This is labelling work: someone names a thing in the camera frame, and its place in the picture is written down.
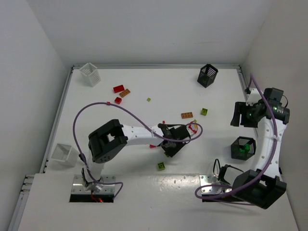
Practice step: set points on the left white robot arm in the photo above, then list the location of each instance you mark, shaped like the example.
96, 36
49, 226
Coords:
108, 140

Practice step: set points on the orange lego plate left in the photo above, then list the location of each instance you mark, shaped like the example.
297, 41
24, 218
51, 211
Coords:
124, 93

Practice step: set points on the black slotted bin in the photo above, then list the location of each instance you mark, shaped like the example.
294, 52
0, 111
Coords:
207, 75
237, 148

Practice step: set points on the white slotted bin back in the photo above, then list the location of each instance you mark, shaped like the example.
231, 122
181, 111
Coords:
90, 74

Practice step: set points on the white slotted bin left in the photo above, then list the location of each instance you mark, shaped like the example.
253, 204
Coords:
65, 155

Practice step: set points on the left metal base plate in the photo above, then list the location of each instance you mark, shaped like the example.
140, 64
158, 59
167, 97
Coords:
80, 187

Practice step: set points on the orange lego plate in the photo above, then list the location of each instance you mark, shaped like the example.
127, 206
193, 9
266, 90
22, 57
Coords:
186, 115
124, 93

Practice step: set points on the lime lego brick front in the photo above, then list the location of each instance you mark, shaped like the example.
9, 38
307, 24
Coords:
161, 166

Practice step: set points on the black slotted bin right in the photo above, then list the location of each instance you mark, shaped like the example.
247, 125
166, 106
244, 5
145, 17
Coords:
237, 148

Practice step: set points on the lime lego brick right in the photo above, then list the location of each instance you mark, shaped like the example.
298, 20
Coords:
204, 112

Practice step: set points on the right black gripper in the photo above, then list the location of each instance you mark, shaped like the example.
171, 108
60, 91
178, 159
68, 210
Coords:
239, 114

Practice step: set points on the lime lego brick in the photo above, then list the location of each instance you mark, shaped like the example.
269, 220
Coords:
161, 166
204, 112

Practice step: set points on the small red square lego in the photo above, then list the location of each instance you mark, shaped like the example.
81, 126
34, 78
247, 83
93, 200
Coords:
118, 100

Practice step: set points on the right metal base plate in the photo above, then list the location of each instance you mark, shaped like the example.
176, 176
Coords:
211, 185

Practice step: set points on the orange lego plate right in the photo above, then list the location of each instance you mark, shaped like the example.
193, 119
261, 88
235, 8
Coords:
186, 115

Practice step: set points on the white slotted bin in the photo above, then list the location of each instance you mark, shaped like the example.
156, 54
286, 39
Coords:
90, 74
65, 155

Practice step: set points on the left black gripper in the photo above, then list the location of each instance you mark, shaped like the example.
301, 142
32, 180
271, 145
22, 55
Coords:
172, 149

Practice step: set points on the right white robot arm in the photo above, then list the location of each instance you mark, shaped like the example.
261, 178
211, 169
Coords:
270, 118

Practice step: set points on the black slotted bin back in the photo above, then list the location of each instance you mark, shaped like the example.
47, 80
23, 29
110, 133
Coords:
207, 75

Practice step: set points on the red flower lego brick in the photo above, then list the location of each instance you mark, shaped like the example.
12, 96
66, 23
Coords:
193, 127

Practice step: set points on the large red lego brick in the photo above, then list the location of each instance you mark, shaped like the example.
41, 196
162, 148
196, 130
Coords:
119, 88

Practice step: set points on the metal base plate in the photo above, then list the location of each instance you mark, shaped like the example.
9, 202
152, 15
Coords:
211, 185
80, 187

